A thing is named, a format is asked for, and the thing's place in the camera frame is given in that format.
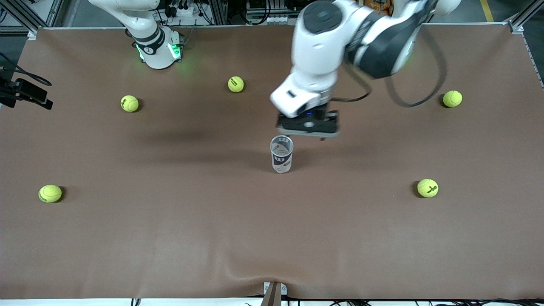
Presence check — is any clear tennis ball can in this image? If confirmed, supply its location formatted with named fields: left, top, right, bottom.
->
left=270, top=135, right=294, bottom=174

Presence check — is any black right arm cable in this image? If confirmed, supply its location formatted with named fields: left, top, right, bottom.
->
left=0, top=51, right=53, bottom=87

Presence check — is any metal table edge bracket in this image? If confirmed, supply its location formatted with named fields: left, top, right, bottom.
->
left=263, top=282, right=287, bottom=306

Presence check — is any white power strip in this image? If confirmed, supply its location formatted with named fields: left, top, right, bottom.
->
left=164, top=0, right=200, bottom=17

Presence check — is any brown table mat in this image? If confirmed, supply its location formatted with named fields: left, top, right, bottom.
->
left=0, top=23, right=544, bottom=300

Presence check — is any aluminium frame strut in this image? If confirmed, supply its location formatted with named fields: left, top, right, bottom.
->
left=508, top=0, right=544, bottom=34
left=8, top=0, right=41, bottom=40

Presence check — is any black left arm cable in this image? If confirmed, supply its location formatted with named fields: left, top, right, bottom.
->
left=331, top=25, right=448, bottom=108

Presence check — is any orange mesh bag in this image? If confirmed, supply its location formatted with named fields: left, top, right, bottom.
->
left=359, top=0, right=394, bottom=13

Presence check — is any white terminal strip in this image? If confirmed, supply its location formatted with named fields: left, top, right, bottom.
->
left=248, top=13, right=298, bottom=25

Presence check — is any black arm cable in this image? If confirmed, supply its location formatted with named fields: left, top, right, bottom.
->
left=331, top=25, right=448, bottom=108
left=0, top=51, right=53, bottom=87

